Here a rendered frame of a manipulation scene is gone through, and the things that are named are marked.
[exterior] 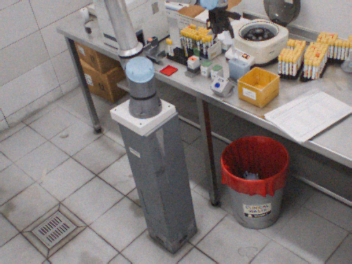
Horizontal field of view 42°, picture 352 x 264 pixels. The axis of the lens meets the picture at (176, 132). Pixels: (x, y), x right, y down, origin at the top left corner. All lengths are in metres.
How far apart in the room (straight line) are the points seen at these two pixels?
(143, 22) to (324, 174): 1.27
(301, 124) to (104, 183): 1.56
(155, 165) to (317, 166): 0.97
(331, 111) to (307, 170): 0.68
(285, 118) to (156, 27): 0.97
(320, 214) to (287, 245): 0.29
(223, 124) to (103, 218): 0.94
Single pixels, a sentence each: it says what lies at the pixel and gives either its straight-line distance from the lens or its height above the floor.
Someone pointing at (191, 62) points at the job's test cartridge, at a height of 0.94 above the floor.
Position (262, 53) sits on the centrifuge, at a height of 0.95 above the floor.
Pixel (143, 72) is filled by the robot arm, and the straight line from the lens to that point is 1.92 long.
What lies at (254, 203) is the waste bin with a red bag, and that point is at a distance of 2.49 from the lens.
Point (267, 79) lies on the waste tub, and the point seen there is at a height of 0.93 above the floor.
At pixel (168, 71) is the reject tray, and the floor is 0.88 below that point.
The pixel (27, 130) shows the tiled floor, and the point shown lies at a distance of 3.78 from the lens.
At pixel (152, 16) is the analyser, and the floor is 1.03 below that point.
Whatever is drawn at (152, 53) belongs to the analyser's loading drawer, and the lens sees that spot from 2.46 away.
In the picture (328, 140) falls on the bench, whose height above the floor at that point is 0.88.
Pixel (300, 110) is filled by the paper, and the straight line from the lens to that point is 2.03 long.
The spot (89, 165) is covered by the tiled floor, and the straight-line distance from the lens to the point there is 3.26.
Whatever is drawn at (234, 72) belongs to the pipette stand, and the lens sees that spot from 2.21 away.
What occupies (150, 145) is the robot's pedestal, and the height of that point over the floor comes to 0.81.
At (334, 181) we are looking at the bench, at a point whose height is 0.27.
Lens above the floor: 2.15
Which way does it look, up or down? 40 degrees down
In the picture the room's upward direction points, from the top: 10 degrees counter-clockwise
